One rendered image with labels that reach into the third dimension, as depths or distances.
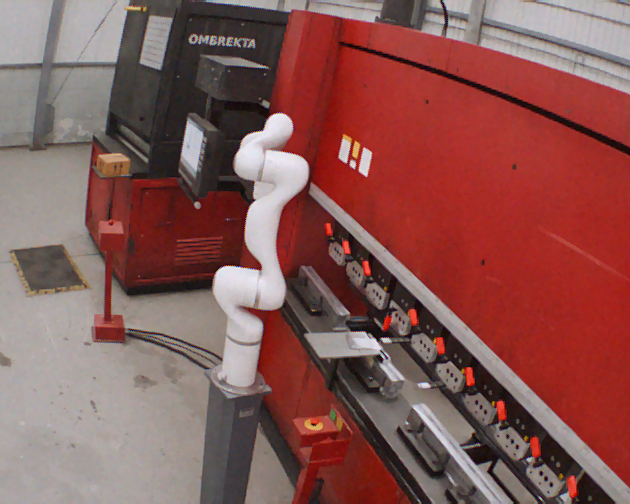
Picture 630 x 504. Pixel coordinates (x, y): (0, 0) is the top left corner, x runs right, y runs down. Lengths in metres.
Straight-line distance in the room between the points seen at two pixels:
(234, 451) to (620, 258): 1.54
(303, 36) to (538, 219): 1.64
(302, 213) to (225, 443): 1.41
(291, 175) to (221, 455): 1.07
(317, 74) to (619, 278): 1.98
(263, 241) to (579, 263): 0.96
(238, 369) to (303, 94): 1.46
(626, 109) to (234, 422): 1.66
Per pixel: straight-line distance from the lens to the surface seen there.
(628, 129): 1.51
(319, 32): 2.98
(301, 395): 2.95
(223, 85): 3.03
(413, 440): 2.24
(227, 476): 2.38
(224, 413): 2.16
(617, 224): 1.53
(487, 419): 1.92
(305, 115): 3.03
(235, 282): 1.94
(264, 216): 1.88
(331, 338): 2.56
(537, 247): 1.74
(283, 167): 1.85
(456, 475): 2.12
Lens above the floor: 2.23
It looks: 21 degrees down
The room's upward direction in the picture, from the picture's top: 12 degrees clockwise
